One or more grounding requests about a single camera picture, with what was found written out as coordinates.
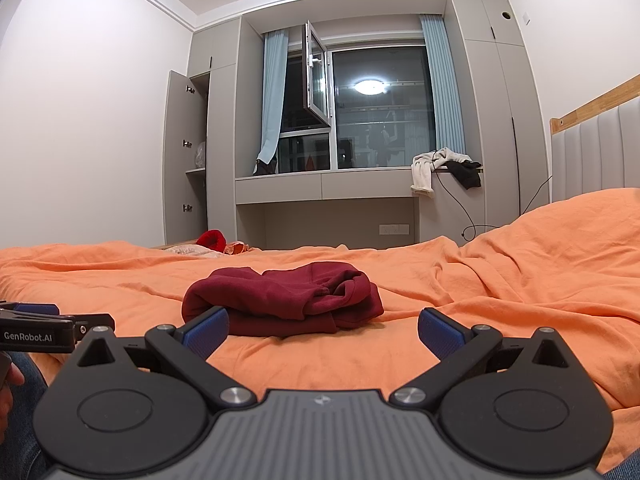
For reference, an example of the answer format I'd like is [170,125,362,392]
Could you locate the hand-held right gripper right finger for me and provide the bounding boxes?
[389,307,582,409]

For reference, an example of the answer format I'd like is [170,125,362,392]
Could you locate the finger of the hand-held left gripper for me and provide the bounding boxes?
[0,300,61,317]
[60,312,117,346]

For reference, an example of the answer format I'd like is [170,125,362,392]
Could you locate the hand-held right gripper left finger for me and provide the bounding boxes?
[65,306,259,411]

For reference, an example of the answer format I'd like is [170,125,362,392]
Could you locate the dark red sweater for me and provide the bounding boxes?
[181,261,385,337]

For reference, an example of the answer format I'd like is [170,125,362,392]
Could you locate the person's left hand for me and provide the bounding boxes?
[0,360,26,415]

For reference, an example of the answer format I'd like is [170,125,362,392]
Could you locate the orange duvet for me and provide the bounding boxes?
[0,187,640,473]

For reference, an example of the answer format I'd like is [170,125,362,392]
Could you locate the pink patterned blanket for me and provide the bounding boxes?
[162,244,221,258]

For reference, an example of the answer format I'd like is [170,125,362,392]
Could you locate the red plush item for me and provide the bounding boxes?
[196,229,227,252]

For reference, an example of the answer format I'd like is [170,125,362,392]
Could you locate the person's left leg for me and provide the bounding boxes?
[0,352,51,480]

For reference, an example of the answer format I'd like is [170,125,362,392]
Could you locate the person's leg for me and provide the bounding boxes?
[597,452,640,480]
[0,352,51,480]

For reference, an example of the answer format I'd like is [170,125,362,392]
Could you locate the black garment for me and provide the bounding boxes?
[446,160,483,190]

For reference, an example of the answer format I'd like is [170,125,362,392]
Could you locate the white garment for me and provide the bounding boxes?
[411,147,471,196]

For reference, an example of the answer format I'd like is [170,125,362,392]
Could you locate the grey wardrobe door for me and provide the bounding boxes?
[164,70,208,246]

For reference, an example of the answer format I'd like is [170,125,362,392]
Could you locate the grey window bench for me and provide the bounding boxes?
[234,167,483,206]

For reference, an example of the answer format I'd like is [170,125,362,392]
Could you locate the grey wardrobe with open door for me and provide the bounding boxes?
[187,16,243,243]

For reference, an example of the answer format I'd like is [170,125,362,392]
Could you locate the tall grey closed wardrobe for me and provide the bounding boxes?
[447,0,551,236]

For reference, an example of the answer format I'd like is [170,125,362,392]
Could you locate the large window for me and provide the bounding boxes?
[277,45,436,173]

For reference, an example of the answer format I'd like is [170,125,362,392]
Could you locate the person's right leg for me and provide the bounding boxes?
[597,452,640,480]

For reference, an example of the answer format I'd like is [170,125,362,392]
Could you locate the light blue curtain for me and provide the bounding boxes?
[256,29,290,166]
[419,14,468,158]

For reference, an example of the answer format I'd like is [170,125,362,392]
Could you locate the open window sash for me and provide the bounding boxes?
[301,20,335,128]

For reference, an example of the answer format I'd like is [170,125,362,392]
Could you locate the black cable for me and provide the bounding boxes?
[432,149,553,241]

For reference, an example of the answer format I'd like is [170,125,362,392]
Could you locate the padded headboard with wooden rail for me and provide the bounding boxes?
[549,76,640,206]

